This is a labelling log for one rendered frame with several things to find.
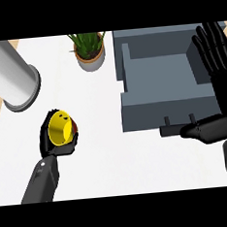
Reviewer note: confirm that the grey cabinet body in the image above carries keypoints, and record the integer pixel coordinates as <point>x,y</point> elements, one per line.
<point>154,39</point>

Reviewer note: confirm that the yellow cup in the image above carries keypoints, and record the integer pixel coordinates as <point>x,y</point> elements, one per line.
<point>60,128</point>

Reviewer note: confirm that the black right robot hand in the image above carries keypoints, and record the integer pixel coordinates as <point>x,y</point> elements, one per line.
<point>221,86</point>

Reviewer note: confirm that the white cylinder with grey rim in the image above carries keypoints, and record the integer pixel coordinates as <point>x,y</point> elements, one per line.
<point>8,76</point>

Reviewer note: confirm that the grey open drawer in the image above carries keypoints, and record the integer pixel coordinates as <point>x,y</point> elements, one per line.
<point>163,85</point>

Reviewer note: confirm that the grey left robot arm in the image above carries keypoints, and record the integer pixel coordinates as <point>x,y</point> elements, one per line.
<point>42,181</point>

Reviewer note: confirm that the green potted plant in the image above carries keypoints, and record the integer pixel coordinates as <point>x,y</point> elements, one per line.
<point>89,51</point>

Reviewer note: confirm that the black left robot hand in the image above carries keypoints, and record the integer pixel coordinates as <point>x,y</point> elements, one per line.
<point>45,141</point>

